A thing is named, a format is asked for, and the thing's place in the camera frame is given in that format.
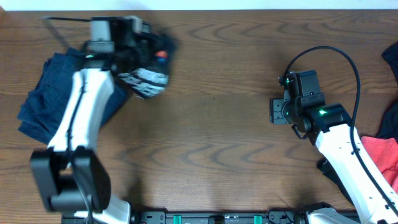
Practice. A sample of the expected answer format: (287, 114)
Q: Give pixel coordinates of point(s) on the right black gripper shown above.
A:
(276, 116)

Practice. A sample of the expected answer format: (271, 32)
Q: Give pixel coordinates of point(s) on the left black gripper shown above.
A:
(155, 45)

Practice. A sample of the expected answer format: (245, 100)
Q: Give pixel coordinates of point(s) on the black printed cycling jersey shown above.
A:
(150, 77)

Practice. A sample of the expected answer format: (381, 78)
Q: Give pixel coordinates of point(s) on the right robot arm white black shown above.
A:
(329, 128)

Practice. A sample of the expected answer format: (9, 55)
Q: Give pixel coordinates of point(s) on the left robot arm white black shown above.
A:
(69, 176)

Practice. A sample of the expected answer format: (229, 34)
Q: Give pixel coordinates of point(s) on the black garment in pile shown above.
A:
(328, 171)

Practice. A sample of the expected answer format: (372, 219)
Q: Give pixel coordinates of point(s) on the red garment in pile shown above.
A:
(383, 152)

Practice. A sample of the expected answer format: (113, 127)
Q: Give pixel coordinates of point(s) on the folded navy blue shirt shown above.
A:
(46, 99)

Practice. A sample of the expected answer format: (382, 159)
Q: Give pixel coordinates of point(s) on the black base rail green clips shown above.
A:
(322, 213)

